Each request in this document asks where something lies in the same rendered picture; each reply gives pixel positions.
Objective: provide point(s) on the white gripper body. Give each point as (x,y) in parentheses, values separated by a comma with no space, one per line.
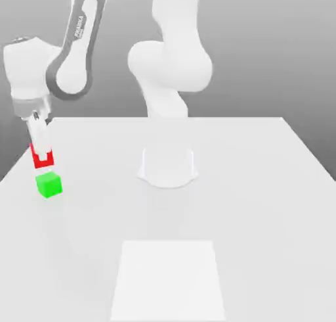
(39,135)

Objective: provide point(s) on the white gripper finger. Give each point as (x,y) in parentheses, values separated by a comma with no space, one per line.
(43,156)

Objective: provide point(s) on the small red cube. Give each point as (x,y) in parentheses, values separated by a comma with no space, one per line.
(43,164)

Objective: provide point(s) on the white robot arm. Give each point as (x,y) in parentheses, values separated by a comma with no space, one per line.
(173,64)

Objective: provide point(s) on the small green cube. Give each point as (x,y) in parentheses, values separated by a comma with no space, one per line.
(48,185)

